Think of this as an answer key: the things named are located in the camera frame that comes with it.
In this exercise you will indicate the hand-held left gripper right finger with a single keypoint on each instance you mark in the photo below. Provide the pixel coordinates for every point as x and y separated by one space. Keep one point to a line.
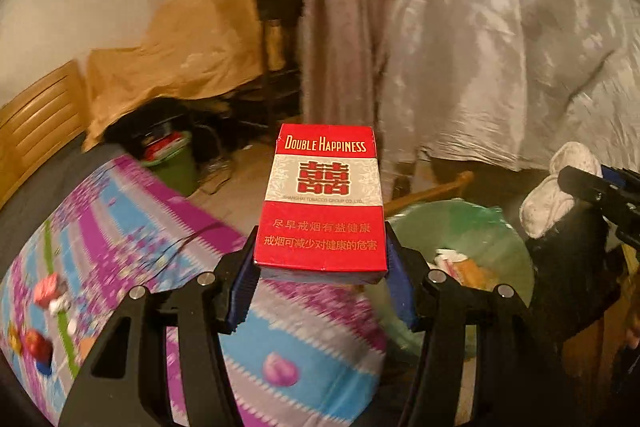
400 289

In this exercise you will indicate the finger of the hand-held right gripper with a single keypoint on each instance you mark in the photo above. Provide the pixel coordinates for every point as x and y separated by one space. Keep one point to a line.
631 237
595 189

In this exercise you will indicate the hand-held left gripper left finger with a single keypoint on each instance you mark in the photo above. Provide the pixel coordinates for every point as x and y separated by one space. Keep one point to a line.
240 292

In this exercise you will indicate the white tissue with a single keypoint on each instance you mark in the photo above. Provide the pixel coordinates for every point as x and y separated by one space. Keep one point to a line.
550 197

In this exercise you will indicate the green lined trash bin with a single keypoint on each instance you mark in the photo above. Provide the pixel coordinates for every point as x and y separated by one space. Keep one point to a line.
475 232

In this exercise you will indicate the red cigarette pack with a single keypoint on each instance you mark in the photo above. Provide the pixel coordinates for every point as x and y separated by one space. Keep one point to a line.
320 202

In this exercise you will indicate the white paper scrap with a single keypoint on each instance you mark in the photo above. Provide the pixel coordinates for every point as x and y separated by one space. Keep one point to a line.
442 258

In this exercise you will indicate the dark cloth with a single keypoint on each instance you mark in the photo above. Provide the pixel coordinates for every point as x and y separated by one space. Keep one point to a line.
570 267

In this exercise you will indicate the orange wrapper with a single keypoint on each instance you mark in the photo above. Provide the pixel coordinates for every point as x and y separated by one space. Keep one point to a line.
472 274

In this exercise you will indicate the purple blue printed blanket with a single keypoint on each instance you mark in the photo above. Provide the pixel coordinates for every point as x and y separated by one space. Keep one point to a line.
310 327

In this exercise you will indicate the purple round item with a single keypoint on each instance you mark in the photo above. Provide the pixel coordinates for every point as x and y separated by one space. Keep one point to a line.
280 369

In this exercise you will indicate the wooden bar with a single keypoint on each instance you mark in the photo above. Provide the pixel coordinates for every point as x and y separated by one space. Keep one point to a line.
430 193

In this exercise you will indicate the small green bin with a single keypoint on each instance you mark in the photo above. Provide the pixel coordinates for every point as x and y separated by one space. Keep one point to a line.
172 164

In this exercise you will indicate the silver satin cloth cover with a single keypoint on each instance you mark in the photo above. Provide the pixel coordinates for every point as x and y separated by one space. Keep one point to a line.
505 47

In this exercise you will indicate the pink red small box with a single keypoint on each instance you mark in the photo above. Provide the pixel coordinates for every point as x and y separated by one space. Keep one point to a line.
50 292

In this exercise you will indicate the red round item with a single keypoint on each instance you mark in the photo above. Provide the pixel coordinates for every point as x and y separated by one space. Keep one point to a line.
39 343

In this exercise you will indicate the small blue item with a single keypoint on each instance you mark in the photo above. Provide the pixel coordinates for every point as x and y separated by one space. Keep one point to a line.
44 366

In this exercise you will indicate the grey mattress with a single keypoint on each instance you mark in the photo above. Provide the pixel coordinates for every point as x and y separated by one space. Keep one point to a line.
45 197

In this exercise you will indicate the small yellow item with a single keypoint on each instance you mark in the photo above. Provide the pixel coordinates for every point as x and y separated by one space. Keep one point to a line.
15 338

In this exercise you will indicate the dark wooden chair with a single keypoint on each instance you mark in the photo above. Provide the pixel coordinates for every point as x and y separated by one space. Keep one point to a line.
280 57

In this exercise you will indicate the tan cloth cover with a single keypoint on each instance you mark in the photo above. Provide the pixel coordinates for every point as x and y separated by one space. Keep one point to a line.
190 42

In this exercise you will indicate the wooden slatted headboard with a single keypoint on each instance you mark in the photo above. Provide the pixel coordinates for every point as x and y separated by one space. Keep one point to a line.
40 117

